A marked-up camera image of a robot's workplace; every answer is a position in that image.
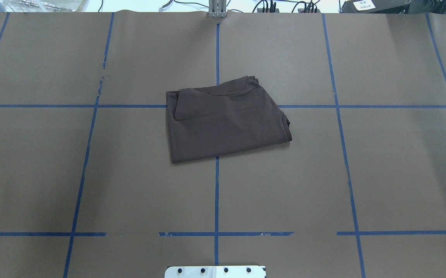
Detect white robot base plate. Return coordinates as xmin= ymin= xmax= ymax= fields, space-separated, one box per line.
xmin=164 ymin=265 xmax=267 ymax=278

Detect black box with label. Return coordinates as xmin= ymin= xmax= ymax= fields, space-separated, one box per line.
xmin=340 ymin=0 xmax=407 ymax=14

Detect aluminium profile post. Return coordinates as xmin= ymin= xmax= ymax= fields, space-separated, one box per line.
xmin=208 ymin=0 xmax=228 ymax=18

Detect brown t-shirt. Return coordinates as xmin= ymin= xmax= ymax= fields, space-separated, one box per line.
xmin=166 ymin=76 xmax=293 ymax=164

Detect background cables and plugs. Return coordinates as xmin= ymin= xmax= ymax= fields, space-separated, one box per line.
xmin=159 ymin=0 xmax=322 ymax=14

